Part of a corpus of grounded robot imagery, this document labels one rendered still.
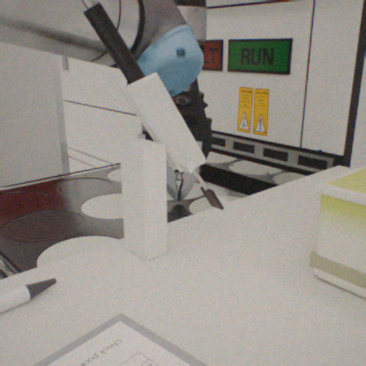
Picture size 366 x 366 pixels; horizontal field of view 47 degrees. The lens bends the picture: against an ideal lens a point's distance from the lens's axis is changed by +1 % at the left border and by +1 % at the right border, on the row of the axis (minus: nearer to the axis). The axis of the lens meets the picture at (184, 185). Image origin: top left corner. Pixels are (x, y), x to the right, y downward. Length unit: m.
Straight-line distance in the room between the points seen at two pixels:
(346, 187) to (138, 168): 0.13
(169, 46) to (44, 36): 0.11
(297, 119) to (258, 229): 0.28
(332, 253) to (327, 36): 0.37
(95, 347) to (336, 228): 0.16
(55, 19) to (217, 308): 0.23
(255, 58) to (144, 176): 0.41
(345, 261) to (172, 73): 0.23
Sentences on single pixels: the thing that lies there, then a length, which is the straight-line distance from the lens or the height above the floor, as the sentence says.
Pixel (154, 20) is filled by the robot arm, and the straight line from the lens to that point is 0.40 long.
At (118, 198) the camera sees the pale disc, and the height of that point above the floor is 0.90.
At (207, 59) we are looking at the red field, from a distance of 0.73.
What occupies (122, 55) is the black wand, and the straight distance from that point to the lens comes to 0.28.
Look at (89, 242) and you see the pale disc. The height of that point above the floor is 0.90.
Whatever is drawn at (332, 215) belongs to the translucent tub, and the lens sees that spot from 0.28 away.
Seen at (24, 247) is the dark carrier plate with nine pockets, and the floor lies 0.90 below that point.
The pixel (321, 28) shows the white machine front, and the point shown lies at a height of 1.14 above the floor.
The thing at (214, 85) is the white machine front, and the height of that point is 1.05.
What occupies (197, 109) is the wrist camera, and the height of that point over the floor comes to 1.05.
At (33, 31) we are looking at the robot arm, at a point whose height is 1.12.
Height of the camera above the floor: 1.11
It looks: 18 degrees down
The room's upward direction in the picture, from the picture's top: straight up
